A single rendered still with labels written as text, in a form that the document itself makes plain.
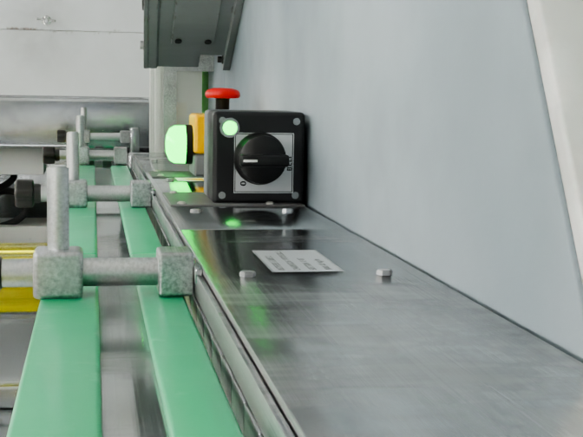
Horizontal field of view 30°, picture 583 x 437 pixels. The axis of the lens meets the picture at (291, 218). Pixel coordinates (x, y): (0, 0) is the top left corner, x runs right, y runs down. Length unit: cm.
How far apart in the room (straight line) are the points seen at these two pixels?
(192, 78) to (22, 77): 359
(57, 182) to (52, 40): 467
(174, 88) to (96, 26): 357
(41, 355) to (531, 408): 23
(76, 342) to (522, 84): 23
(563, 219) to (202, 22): 101
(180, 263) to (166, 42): 87
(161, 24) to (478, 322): 100
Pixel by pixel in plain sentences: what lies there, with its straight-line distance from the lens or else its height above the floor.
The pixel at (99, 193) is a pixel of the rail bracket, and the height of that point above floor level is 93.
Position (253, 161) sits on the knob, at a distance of 90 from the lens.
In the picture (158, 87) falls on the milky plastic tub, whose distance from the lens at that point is 171.
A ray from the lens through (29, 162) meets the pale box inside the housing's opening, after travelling 263.
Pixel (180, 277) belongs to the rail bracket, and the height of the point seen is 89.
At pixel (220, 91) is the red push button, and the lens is 124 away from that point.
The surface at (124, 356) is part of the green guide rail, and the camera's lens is 50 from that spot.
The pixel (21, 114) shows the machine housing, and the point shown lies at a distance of 252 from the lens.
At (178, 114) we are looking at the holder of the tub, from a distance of 171.
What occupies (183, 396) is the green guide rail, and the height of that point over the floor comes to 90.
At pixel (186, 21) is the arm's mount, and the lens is 141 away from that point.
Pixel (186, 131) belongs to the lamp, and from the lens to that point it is 124.
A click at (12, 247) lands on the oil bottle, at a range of 156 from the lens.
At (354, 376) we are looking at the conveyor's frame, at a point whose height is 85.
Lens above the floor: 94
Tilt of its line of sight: 10 degrees down
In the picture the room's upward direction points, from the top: 90 degrees counter-clockwise
